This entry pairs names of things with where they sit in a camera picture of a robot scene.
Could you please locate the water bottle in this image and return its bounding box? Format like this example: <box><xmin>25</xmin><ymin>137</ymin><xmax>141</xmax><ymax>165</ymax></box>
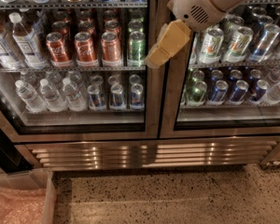
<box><xmin>15</xmin><ymin>80</ymin><xmax>47</xmax><ymax>113</ymax></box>
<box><xmin>63</xmin><ymin>77</ymin><xmax>86</xmax><ymax>112</ymax></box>
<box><xmin>40</xmin><ymin>78</ymin><xmax>67</xmax><ymax>112</ymax></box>

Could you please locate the middle energy drink can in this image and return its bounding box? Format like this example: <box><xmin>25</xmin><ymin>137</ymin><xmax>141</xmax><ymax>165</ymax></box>
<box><xmin>110</xmin><ymin>84</ymin><xmax>126</xmax><ymax>110</ymax></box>

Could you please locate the silver blue tall can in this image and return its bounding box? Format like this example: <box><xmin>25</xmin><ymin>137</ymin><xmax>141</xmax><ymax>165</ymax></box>
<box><xmin>248</xmin><ymin>23</ymin><xmax>280</xmax><ymax>63</ymax></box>

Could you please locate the middle water bottle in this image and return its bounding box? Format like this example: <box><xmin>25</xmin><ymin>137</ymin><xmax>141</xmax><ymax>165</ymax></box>
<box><xmin>40</xmin><ymin>78</ymin><xmax>67</xmax><ymax>112</ymax></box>

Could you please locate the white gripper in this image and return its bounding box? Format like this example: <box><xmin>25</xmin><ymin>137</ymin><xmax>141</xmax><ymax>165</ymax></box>
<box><xmin>145</xmin><ymin>0</ymin><xmax>223</xmax><ymax>68</ymax></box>

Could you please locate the green can lower shelf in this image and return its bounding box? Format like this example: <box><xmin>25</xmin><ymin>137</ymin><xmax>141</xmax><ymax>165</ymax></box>
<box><xmin>187</xmin><ymin>80</ymin><xmax>207</xmax><ymax>105</ymax></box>

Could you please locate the tea bottle white cap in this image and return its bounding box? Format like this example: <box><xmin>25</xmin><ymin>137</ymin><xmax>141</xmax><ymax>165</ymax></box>
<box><xmin>8</xmin><ymin>12</ymin><xmax>49</xmax><ymax>69</ymax></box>

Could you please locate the right white green soda can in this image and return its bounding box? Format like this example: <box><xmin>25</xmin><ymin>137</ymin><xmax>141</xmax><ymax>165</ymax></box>
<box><xmin>222</xmin><ymin>26</ymin><xmax>253</xmax><ymax>63</ymax></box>

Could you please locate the glass fridge door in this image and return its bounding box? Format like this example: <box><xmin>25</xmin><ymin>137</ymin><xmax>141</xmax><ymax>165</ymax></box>
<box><xmin>161</xmin><ymin>0</ymin><xmax>280</xmax><ymax>138</ymax></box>
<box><xmin>0</xmin><ymin>0</ymin><xmax>163</xmax><ymax>143</ymax></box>

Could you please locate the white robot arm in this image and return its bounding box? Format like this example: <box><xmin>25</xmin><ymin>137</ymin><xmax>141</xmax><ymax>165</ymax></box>
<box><xmin>145</xmin><ymin>0</ymin><xmax>247</xmax><ymax>68</ymax></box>

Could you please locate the steel fridge bottom grille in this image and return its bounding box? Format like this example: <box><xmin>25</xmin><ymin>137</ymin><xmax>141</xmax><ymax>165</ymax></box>
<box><xmin>16</xmin><ymin>135</ymin><xmax>280</xmax><ymax>172</ymax></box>

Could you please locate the right blue red can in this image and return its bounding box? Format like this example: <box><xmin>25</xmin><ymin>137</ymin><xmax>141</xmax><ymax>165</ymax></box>
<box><xmin>248</xmin><ymin>79</ymin><xmax>270</xmax><ymax>105</ymax></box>

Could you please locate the right water bottle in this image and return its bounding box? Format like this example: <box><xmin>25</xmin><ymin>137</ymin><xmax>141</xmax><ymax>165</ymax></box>
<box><xmin>63</xmin><ymin>77</ymin><xmax>86</xmax><ymax>112</ymax></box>

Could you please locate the left blue can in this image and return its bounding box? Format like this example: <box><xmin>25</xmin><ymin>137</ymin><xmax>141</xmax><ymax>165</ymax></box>
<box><xmin>207</xmin><ymin>79</ymin><xmax>229</xmax><ymax>105</ymax></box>

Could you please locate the clear plastic storage bin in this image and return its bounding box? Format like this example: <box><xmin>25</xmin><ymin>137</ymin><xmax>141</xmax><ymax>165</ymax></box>
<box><xmin>0</xmin><ymin>169</ymin><xmax>57</xmax><ymax>224</ymax></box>

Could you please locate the left edge tea bottle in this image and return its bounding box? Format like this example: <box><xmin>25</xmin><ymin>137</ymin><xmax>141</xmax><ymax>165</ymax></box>
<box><xmin>0</xmin><ymin>24</ymin><xmax>24</xmax><ymax>70</ymax></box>

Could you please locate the energy drink can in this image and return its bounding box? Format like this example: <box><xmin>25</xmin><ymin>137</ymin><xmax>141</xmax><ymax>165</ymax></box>
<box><xmin>87</xmin><ymin>85</ymin><xmax>106</xmax><ymax>110</ymax></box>
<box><xmin>131</xmin><ymin>83</ymin><xmax>144</xmax><ymax>109</ymax></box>
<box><xmin>110</xmin><ymin>84</ymin><xmax>126</xmax><ymax>110</ymax></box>

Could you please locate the right energy drink can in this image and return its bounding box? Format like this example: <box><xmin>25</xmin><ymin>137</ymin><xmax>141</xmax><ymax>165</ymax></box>
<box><xmin>131</xmin><ymin>83</ymin><xmax>144</xmax><ymax>109</ymax></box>

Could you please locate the front middle red cola can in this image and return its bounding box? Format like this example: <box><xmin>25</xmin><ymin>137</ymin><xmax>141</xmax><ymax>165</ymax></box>
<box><xmin>75</xmin><ymin>32</ymin><xmax>98</xmax><ymax>67</ymax></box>

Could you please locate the left water bottle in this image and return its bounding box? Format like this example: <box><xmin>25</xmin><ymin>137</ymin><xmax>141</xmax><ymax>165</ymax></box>
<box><xmin>15</xmin><ymin>80</ymin><xmax>47</xmax><ymax>113</ymax></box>

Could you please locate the middle blue can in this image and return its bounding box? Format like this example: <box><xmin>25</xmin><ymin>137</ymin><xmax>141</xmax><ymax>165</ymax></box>
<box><xmin>228</xmin><ymin>79</ymin><xmax>249</xmax><ymax>103</ymax></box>

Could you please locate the front left red cola can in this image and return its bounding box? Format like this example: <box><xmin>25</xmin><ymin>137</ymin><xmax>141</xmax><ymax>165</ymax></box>
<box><xmin>46</xmin><ymin>32</ymin><xmax>73</xmax><ymax>68</ymax></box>

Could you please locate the water bottle right fridge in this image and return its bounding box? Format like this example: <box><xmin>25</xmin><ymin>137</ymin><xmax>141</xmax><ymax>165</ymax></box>
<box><xmin>265</xmin><ymin>81</ymin><xmax>280</xmax><ymax>105</ymax></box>

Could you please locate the left white green soda can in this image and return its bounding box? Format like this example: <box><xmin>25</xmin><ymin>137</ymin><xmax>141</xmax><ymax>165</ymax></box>
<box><xmin>199</xmin><ymin>28</ymin><xmax>224</xmax><ymax>64</ymax></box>

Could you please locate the left energy drink can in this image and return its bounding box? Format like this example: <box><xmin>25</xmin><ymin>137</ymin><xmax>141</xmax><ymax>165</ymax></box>
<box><xmin>87</xmin><ymin>85</ymin><xmax>106</xmax><ymax>110</ymax></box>

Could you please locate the white green soda can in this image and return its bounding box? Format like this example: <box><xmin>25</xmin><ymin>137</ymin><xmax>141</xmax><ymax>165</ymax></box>
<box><xmin>222</xmin><ymin>26</ymin><xmax>253</xmax><ymax>63</ymax></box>
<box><xmin>199</xmin><ymin>28</ymin><xmax>224</xmax><ymax>64</ymax></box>

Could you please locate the red cola can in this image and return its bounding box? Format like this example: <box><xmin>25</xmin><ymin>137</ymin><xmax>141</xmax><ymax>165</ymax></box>
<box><xmin>46</xmin><ymin>32</ymin><xmax>73</xmax><ymax>68</ymax></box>
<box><xmin>75</xmin><ymin>32</ymin><xmax>98</xmax><ymax>67</ymax></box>

